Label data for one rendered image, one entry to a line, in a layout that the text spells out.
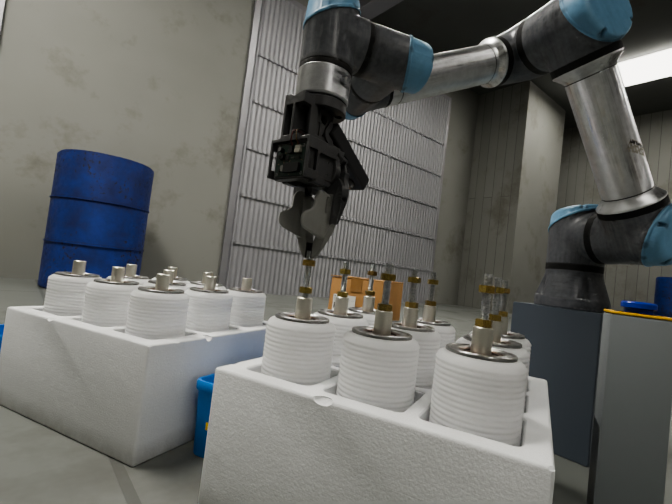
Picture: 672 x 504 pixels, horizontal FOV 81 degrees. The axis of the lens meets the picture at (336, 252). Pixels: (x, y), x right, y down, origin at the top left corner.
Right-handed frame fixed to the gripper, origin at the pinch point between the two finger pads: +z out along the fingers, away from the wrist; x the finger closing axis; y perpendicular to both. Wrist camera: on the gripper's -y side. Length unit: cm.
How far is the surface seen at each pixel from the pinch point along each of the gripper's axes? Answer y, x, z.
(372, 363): 2.7, 13.6, 12.5
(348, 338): 2.5, 9.7, 10.5
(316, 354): 2.1, 4.7, 13.6
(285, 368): 4.9, 2.1, 15.7
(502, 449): 2.0, 28.0, 16.8
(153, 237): -116, -287, -5
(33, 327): 19, -48, 19
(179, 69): -118, -287, -149
